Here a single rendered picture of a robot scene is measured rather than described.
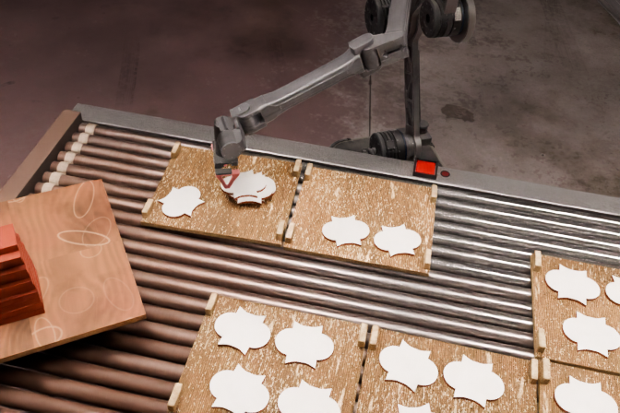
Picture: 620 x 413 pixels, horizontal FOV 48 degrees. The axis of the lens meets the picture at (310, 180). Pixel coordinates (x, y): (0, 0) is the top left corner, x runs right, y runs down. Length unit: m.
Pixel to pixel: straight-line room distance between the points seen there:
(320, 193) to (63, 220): 0.74
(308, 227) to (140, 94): 2.29
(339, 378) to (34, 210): 0.92
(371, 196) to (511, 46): 2.89
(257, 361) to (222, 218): 0.49
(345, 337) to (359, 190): 0.54
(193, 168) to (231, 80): 2.05
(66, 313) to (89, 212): 0.33
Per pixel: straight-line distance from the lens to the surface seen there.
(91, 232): 1.88
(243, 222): 2.00
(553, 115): 4.29
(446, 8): 2.56
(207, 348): 1.74
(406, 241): 1.98
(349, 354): 1.74
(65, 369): 1.79
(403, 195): 2.13
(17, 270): 1.62
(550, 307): 1.96
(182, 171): 2.17
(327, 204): 2.06
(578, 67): 4.81
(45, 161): 2.27
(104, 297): 1.74
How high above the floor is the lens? 2.39
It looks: 43 degrees down
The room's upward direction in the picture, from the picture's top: 4 degrees clockwise
